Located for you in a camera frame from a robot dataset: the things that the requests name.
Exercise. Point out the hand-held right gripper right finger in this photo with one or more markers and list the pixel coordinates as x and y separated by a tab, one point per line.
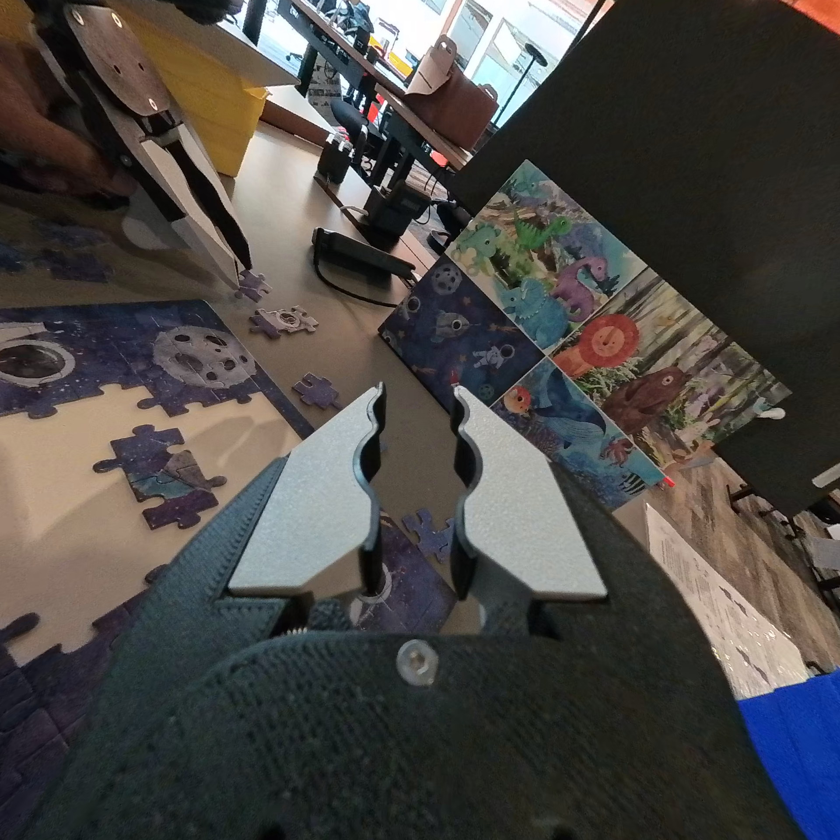
531	525

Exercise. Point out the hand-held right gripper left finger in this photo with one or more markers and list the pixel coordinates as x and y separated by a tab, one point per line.
302	525

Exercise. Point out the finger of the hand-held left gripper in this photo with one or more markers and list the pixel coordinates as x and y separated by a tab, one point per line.
187	210
216	197

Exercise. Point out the space jigsaw puzzle board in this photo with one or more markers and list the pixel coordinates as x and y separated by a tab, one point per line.
131	341

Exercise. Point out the joined planet puzzle pieces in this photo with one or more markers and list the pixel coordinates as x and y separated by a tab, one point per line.
151	472

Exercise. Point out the person's left hand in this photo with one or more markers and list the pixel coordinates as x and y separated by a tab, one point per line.
46	111

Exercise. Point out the yellow foam block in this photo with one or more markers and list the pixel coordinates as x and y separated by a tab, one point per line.
216	124

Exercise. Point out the white flat box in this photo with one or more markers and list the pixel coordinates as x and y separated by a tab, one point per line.
216	46

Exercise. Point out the small black charger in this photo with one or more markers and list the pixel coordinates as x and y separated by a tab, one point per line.
333	161

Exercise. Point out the row of puzzle pieces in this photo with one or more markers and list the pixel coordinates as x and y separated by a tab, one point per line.
285	321

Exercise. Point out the black power adapter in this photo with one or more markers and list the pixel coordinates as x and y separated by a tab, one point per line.
361	253

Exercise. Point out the white paper tag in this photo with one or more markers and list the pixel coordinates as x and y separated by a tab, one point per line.
325	82

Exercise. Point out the black charging dock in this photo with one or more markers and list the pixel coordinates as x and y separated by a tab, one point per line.
394	210

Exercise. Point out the illustrated animal puzzle box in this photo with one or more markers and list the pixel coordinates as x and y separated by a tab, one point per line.
558	328

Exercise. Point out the background wooden desk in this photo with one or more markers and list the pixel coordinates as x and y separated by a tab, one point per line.
367	62

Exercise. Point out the laminated instruction sheet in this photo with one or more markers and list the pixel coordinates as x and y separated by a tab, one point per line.
722	604

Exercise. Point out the black office chair base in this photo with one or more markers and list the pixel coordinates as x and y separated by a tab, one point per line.
764	508

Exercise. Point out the pale paper bag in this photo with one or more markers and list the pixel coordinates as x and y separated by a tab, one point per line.
430	65

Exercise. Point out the white tube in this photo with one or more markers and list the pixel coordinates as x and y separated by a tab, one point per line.
769	414

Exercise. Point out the pale grey bar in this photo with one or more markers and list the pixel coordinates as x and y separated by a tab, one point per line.
827	479

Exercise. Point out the black floor lamp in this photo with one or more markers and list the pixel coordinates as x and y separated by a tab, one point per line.
525	79

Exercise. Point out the blue box with tag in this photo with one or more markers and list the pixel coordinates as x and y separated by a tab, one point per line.
800	754

